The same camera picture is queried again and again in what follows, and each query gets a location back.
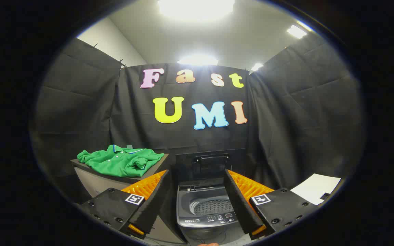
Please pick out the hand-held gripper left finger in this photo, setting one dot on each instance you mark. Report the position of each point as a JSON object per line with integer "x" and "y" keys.
{"x": 156, "y": 201}

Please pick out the green polo shirt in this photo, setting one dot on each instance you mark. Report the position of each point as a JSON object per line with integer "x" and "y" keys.
{"x": 115, "y": 164}

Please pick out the large round ceiling light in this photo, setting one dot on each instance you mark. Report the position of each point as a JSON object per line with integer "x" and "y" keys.
{"x": 195, "y": 7}

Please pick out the oval ceiling light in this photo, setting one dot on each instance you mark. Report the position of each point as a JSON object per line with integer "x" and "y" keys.
{"x": 197, "y": 60}

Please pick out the grey washing machine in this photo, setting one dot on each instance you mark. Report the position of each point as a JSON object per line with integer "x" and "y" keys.
{"x": 210, "y": 218}

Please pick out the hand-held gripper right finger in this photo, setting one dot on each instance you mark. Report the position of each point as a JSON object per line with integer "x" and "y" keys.
{"x": 239, "y": 205}

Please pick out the small ceiling light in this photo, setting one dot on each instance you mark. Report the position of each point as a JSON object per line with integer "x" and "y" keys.
{"x": 256, "y": 66}

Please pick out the rectangular ceiling light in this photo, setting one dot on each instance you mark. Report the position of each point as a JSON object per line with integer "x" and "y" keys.
{"x": 297, "y": 31}

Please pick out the grey cabinet with dark top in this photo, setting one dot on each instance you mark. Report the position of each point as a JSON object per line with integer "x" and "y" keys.
{"x": 94, "y": 182}

